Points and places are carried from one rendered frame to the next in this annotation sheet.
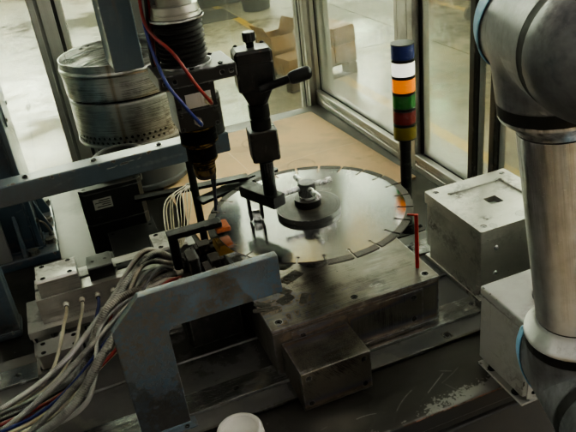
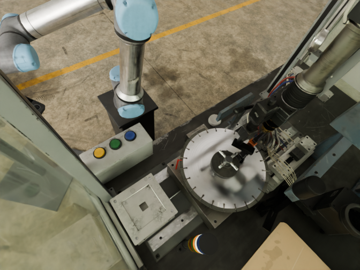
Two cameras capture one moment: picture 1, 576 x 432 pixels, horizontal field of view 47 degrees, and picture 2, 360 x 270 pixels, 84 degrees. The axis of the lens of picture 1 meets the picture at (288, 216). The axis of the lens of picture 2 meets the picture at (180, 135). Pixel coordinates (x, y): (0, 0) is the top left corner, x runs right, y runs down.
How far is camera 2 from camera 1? 1.26 m
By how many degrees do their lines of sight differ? 88
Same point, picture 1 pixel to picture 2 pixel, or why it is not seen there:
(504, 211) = (139, 194)
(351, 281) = not seen: hidden behind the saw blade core
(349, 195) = (210, 178)
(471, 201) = (154, 203)
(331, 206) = (215, 162)
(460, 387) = (158, 143)
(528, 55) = not seen: outside the picture
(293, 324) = not seen: hidden behind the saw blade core
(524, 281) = (137, 143)
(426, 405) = (168, 135)
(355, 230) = (200, 149)
